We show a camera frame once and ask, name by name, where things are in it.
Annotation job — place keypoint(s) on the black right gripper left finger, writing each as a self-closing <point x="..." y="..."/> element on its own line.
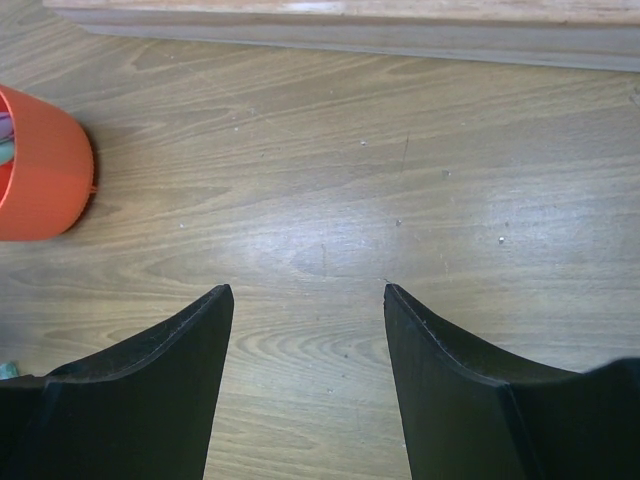
<point x="140" y="409"/>

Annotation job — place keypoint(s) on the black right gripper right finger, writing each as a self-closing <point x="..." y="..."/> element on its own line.
<point x="471" y="410"/>

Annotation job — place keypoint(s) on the orange round desk organizer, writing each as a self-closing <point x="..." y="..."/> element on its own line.
<point x="46" y="187"/>

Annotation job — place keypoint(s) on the green blue highlighter pen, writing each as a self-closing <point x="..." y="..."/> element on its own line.
<point x="7" y="151"/>

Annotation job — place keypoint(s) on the purple highlighter pen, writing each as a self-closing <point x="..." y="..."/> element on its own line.
<point x="6" y="126"/>

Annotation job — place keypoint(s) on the teal folded cloth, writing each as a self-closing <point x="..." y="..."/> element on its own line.
<point x="8" y="370"/>

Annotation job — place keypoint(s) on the wooden clothes rack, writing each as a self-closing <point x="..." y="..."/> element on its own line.
<point x="598" y="35"/>

